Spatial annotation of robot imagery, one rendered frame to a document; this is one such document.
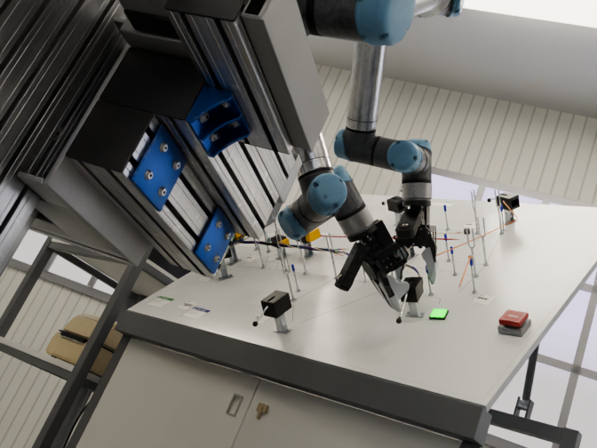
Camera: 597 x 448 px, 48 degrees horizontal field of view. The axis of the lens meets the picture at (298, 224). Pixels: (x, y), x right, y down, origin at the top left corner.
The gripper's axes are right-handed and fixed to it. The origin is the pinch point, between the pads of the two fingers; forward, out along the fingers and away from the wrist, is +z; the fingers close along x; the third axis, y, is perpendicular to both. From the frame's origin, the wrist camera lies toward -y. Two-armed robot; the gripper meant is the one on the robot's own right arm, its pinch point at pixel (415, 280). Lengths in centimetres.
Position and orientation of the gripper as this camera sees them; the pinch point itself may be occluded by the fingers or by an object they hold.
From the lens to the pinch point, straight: 171.0
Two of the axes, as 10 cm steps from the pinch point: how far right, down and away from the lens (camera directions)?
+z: 0.0, 10.0, -0.4
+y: 4.7, 0.3, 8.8
